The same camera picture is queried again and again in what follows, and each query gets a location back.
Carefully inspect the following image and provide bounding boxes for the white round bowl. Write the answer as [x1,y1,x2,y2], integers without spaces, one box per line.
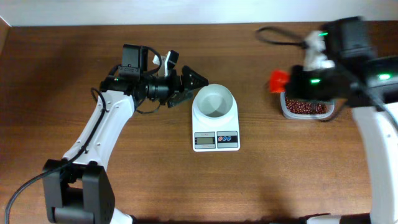
[193,84,233,118]

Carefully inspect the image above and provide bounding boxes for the clear plastic container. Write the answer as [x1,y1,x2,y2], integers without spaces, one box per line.
[280,92,335,120]

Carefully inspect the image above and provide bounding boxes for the white digital kitchen scale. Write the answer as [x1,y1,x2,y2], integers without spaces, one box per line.
[192,97,241,152]

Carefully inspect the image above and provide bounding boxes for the red beans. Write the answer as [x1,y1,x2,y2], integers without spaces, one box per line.
[285,98,327,114]

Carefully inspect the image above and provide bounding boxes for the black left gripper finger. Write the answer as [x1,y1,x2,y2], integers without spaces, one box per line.
[167,91,193,108]
[181,65,209,90]

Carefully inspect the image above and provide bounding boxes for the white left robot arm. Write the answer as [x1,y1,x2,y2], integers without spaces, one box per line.
[44,44,209,223]

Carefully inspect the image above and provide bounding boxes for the orange plastic scoop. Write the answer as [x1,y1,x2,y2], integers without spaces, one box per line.
[269,70,290,93]

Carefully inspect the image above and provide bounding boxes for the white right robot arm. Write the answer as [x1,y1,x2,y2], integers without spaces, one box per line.
[284,17,397,223]

